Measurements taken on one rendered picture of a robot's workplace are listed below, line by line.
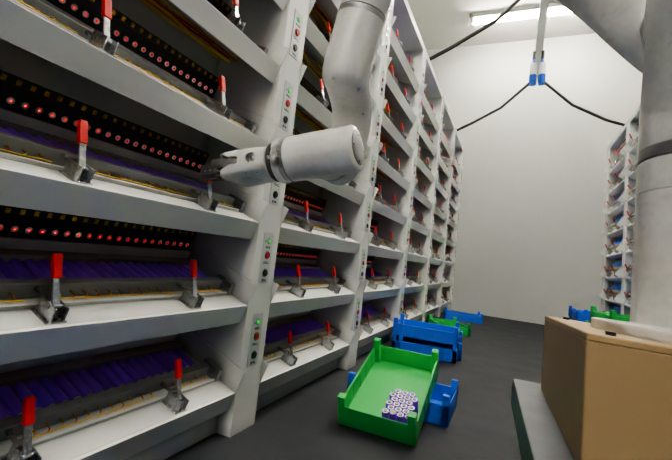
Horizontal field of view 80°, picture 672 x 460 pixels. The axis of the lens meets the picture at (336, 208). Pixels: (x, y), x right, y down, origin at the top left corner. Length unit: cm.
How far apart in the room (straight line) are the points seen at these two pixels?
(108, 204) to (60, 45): 22
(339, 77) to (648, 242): 50
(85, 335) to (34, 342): 7
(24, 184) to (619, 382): 65
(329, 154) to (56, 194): 39
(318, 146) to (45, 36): 40
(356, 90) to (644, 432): 60
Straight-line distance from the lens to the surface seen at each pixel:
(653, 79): 56
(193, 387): 97
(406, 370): 134
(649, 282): 52
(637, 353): 41
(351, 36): 75
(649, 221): 53
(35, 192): 64
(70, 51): 68
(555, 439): 49
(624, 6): 69
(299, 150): 71
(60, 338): 69
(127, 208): 71
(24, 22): 65
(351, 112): 79
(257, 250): 97
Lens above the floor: 43
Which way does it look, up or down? 7 degrees up
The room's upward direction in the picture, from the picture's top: 7 degrees clockwise
